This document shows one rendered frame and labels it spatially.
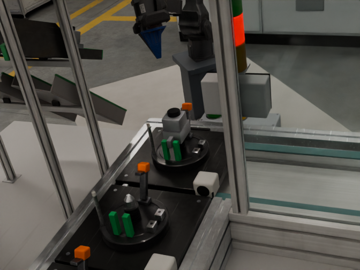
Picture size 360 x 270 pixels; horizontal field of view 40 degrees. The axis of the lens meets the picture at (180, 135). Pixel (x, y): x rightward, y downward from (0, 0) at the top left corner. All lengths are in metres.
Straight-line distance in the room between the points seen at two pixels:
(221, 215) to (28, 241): 0.48
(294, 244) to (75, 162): 0.72
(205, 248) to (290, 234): 0.18
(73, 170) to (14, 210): 0.20
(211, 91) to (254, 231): 0.31
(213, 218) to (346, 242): 0.26
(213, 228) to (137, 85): 0.96
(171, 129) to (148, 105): 0.58
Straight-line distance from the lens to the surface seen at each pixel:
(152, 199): 1.04
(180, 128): 1.12
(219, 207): 1.05
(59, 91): 1.15
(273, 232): 1.03
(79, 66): 1.13
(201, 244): 0.97
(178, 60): 1.48
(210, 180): 1.06
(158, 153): 1.18
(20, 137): 1.70
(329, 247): 1.03
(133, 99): 1.76
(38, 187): 1.42
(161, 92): 1.77
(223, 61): 0.85
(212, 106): 0.93
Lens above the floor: 1.63
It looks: 31 degrees down
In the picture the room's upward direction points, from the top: 9 degrees counter-clockwise
